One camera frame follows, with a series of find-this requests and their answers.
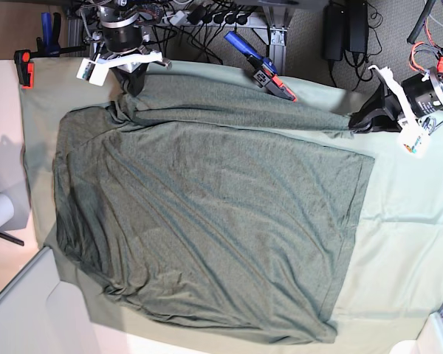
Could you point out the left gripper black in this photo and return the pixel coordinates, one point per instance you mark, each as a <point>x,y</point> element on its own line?
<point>378,114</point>

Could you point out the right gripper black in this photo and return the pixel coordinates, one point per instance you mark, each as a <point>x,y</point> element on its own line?
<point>131,83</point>

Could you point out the green grey T-shirt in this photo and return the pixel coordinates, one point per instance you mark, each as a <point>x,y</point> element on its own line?
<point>187,204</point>

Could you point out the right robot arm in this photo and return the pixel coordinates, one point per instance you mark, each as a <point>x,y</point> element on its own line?
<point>119,44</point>

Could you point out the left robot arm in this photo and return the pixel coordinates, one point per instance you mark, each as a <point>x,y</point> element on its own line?
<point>417,97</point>

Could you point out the blue orange bar clamp left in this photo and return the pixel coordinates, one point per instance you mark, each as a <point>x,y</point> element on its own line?
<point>47,47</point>

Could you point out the black power adapter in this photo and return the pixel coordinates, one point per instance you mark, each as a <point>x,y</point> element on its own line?
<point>357,26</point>
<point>334,24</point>

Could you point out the black power adapter right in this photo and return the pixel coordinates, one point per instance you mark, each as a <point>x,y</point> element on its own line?
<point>334,24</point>

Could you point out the blue orange clamp on table edge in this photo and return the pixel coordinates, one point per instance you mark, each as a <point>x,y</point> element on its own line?
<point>265,74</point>

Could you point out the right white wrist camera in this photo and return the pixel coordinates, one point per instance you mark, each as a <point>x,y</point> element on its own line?
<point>96,71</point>

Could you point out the aluminium frame leg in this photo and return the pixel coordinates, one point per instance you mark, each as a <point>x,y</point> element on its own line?
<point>278,21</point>

